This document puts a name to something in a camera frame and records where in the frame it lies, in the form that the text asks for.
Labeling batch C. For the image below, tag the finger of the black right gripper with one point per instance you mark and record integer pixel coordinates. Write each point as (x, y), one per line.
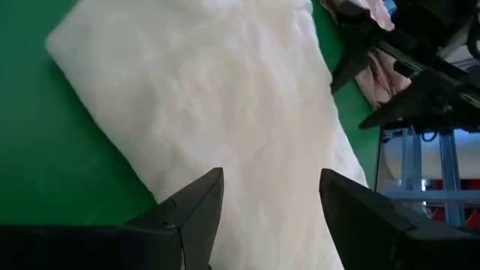
(350, 63)
(397, 107)

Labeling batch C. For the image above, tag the green table mat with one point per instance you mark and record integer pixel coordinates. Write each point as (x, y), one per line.
(48, 150)

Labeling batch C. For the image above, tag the white button shirt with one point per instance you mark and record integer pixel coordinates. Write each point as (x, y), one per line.
(225, 112)

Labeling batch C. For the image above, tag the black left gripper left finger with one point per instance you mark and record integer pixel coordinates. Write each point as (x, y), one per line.
(112, 247)

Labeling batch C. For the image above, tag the pink button shirt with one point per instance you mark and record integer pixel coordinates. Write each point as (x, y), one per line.
(378, 75)

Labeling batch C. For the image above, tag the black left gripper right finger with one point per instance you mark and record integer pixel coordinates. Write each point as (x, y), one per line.
(393, 240)

